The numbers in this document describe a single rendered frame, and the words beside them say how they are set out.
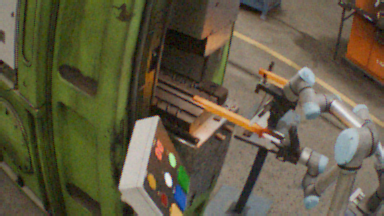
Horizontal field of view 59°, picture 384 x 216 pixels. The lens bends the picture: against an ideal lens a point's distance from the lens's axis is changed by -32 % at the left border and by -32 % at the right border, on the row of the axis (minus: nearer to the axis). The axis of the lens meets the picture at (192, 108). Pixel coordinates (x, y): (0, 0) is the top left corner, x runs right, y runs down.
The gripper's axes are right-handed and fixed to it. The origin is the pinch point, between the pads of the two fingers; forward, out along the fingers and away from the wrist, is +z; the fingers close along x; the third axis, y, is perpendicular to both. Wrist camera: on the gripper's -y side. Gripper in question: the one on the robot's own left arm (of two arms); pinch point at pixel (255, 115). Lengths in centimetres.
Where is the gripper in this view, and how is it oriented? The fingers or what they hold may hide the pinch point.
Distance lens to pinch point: 187.6
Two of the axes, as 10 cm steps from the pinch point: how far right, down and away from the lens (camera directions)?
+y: 6.6, 7.5, -0.1
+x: 5.1, -4.4, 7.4
